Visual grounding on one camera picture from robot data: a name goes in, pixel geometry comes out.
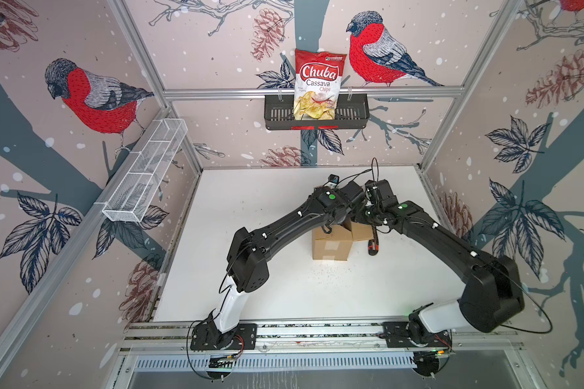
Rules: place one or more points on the black wire wall basket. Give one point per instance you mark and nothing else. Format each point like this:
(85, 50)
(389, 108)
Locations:
(285, 113)

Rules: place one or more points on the red black utility knife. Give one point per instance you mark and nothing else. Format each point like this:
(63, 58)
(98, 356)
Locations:
(373, 243)

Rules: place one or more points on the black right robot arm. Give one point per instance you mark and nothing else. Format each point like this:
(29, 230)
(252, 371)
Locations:
(492, 292)

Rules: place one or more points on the white wire mesh shelf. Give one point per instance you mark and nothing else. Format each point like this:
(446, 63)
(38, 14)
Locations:
(138, 187)

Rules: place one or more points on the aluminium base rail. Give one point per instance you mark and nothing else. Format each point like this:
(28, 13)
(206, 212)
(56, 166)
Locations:
(310, 335)

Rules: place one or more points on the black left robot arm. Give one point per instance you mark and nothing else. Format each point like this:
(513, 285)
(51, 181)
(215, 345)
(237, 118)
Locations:
(326, 210)

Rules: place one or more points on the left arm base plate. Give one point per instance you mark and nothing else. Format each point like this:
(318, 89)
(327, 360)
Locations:
(206, 337)

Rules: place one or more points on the brown cardboard express box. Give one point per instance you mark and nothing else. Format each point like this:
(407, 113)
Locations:
(337, 244)

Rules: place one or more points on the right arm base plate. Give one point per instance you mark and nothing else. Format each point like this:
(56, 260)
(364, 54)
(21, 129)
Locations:
(408, 335)

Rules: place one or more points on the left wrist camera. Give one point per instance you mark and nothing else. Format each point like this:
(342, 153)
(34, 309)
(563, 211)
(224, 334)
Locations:
(333, 181)

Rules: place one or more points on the Chuba cassava chips bag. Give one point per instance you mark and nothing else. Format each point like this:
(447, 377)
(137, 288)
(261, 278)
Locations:
(318, 79)

